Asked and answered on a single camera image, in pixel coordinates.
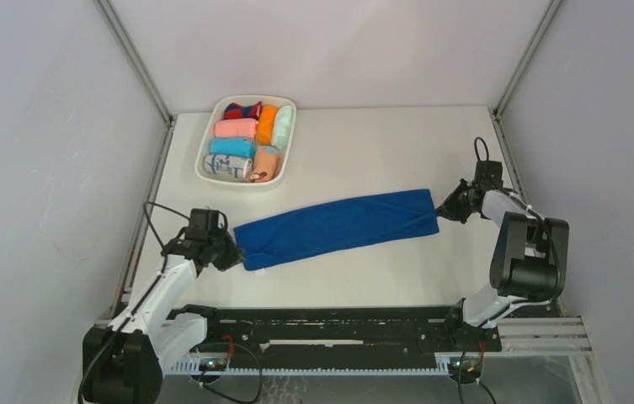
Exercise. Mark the aluminium frame post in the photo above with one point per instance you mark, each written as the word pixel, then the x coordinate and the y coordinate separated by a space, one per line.
pixel 533 45
pixel 121 34

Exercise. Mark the orange rolled towel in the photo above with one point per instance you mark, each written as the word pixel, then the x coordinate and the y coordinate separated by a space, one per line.
pixel 264 129

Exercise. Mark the blue microfiber towel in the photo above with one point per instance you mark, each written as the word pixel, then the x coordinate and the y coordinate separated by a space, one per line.
pixel 336 226

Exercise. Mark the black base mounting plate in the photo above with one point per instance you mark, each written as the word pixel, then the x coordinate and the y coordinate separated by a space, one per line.
pixel 361 338

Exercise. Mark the white printed rolled towel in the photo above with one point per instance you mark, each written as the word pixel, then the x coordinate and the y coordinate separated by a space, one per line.
pixel 227 167

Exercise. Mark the orange towel with blue dots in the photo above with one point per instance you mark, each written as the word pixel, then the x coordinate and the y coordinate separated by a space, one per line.
pixel 265 163

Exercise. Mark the white plastic tray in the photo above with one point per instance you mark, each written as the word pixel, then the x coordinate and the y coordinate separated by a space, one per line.
pixel 217 115

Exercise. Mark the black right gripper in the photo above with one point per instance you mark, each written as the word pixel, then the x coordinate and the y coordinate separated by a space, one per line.
pixel 450 209

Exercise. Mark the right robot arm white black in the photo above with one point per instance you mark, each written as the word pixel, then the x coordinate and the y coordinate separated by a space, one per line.
pixel 529 261

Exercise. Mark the circuit board with wires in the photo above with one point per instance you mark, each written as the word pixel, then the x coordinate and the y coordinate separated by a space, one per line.
pixel 222 364
pixel 467 370

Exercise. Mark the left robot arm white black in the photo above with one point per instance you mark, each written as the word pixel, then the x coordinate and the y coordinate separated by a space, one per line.
pixel 126 361

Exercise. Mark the pink rolled towel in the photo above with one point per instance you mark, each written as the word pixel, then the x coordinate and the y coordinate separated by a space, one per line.
pixel 243 128

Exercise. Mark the white slotted cable duct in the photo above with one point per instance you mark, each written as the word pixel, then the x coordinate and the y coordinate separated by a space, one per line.
pixel 191 366

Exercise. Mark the light blue rolled towel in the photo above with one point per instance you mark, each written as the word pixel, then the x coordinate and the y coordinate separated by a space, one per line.
pixel 237 147

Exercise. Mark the left circuit board with wires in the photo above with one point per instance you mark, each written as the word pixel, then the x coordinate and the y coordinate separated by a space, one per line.
pixel 222 364

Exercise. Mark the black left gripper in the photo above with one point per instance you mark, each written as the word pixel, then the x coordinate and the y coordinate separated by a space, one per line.
pixel 234 255

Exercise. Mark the red and blue rolled towel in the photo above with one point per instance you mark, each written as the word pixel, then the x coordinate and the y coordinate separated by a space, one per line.
pixel 234 111

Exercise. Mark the left aluminium frame post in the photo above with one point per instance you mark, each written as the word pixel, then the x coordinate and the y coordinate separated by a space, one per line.
pixel 121 34

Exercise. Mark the right circuit board with wires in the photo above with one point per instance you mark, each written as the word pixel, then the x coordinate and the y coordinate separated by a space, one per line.
pixel 467 370

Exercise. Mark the right aluminium frame post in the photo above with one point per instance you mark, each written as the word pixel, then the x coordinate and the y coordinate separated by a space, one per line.
pixel 533 45

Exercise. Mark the mint green rolled towel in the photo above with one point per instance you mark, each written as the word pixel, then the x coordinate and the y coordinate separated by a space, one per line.
pixel 282 126

